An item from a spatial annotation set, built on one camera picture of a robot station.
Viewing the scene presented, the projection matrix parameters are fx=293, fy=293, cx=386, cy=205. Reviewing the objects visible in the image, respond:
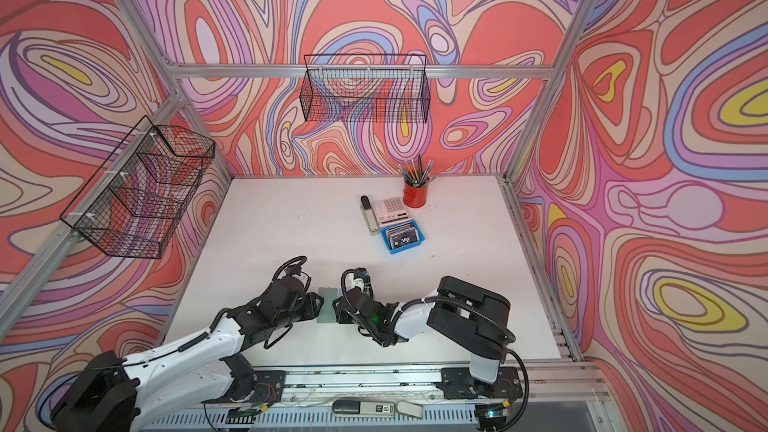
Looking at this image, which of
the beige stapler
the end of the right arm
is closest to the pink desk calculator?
the beige stapler

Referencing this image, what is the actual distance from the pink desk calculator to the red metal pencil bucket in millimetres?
26

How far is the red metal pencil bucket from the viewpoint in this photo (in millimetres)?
1056

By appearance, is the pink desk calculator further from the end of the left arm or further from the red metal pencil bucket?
the end of the left arm

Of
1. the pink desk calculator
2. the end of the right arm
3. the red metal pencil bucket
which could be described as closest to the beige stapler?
the pink desk calculator

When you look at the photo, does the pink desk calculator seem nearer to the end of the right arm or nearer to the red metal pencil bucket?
the red metal pencil bucket

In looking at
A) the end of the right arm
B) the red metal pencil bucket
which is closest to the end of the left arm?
the end of the right arm

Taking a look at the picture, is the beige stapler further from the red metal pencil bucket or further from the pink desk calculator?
the red metal pencil bucket

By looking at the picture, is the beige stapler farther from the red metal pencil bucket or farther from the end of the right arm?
the end of the right arm

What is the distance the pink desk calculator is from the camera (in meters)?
1.04

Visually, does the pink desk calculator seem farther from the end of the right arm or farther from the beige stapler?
the end of the right arm

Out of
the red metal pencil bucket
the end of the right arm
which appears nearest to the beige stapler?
the red metal pencil bucket
